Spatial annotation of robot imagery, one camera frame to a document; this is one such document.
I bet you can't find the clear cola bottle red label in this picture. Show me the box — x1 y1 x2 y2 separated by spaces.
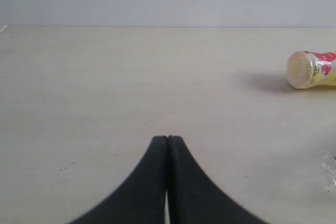
322 151 335 191

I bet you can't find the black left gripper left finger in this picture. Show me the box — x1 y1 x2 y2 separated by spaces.
72 136 168 224

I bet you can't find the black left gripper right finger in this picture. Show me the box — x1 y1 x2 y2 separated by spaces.
166 136 265 224

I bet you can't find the yellow drink bottle red cap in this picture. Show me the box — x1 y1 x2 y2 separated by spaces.
286 51 336 89

